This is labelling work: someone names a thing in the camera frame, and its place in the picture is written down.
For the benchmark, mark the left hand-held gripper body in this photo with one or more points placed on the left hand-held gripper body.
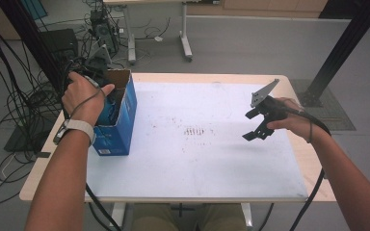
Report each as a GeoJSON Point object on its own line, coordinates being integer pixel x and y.
{"type": "Point", "coordinates": [98, 64]}

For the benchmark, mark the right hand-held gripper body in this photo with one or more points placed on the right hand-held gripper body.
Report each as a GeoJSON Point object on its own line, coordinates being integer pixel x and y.
{"type": "Point", "coordinates": [271, 107]}

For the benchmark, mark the blue cardboard box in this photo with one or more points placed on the blue cardboard box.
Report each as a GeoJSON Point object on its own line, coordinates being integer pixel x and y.
{"type": "Point", "coordinates": [122, 128]}

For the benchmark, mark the person's right hand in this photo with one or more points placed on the person's right hand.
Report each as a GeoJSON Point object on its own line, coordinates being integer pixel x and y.
{"type": "Point", "coordinates": [297, 123]}

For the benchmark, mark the person's left hand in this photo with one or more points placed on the person's left hand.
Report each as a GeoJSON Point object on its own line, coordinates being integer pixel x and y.
{"type": "Point", "coordinates": [80, 89]}

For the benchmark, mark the light wooden table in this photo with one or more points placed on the light wooden table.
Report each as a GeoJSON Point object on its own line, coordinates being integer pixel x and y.
{"type": "Point", "coordinates": [295, 86]}

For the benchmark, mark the black computer tower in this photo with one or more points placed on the black computer tower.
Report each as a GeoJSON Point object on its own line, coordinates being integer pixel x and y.
{"type": "Point", "coordinates": [104, 29]}

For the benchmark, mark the black equipment case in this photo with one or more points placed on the black equipment case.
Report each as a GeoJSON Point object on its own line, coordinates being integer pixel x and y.
{"type": "Point", "coordinates": [59, 43]}

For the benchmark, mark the white table mat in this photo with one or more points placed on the white table mat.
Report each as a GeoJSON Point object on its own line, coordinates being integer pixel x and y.
{"type": "Point", "coordinates": [189, 166]}

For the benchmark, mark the white table leg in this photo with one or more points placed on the white table leg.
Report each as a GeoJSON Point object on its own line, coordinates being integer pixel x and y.
{"type": "Point", "coordinates": [117, 215]}
{"type": "Point", "coordinates": [247, 215]}

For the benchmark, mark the white background desk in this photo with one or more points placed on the white background desk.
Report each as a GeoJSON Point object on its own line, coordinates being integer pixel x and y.
{"type": "Point", "coordinates": [186, 38]}

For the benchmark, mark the wooden cabinet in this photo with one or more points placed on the wooden cabinet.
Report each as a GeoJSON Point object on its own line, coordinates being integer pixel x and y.
{"type": "Point", "coordinates": [269, 8]}

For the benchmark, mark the black tape strip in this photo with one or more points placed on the black tape strip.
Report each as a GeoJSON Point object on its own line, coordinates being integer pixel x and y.
{"type": "Point", "coordinates": [43, 154]}

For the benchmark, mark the person's khaki trousers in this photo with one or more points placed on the person's khaki trousers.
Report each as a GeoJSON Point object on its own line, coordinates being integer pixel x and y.
{"type": "Point", "coordinates": [154, 218]}

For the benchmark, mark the black metal post with base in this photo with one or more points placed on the black metal post with base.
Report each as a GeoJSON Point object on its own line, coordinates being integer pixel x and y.
{"type": "Point", "coordinates": [343, 45]}

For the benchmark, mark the dark stand base plate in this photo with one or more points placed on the dark stand base plate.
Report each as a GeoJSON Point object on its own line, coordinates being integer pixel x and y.
{"type": "Point", "coordinates": [19, 141]}

